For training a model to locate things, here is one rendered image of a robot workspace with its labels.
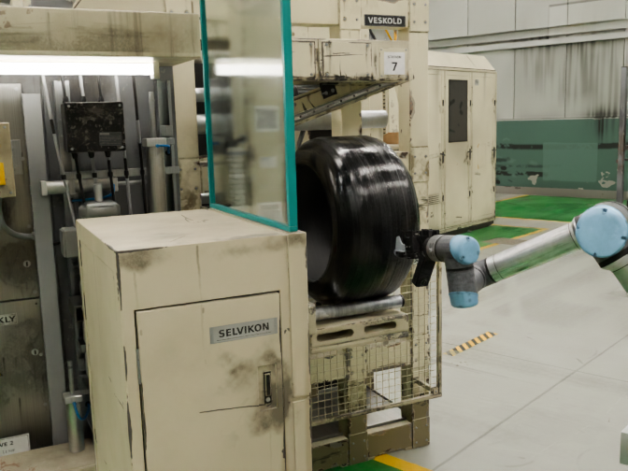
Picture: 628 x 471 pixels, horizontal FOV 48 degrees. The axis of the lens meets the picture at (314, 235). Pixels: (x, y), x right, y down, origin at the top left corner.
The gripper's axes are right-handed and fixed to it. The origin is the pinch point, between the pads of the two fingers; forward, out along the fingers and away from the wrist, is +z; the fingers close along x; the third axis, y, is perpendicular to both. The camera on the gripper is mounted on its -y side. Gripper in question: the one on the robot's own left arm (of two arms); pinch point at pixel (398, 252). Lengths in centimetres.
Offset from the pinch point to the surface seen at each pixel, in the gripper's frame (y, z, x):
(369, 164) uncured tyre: 27.5, 5.0, 4.8
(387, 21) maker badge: 89, 67, -45
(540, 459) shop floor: -104, 54, -99
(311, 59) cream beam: 67, 38, 5
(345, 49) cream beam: 70, 38, -8
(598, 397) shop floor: -99, 92, -175
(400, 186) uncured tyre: 20.2, 1.0, -3.2
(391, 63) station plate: 66, 38, -27
